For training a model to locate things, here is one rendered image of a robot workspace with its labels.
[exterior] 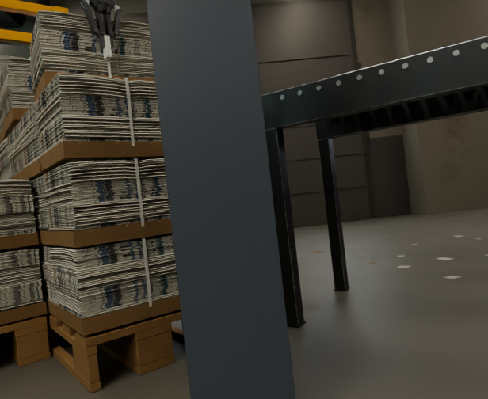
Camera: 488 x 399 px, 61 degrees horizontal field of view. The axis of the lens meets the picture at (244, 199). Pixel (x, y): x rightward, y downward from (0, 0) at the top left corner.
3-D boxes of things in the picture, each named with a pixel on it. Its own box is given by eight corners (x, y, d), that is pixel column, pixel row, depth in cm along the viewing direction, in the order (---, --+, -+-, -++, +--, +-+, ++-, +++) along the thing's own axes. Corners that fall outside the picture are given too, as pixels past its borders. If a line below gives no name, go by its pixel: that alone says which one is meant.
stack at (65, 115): (89, 395, 104) (53, 69, 104) (15, 319, 197) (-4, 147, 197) (216, 347, 128) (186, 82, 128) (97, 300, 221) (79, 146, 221)
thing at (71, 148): (83, 338, 105) (61, 139, 105) (13, 289, 197) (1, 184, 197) (210, 302, 128) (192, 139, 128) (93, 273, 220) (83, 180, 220)
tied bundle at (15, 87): (12, 120, 150) (5, 58, 150) (2, 136, 174) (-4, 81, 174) (114, 123, 173) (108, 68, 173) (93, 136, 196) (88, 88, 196)
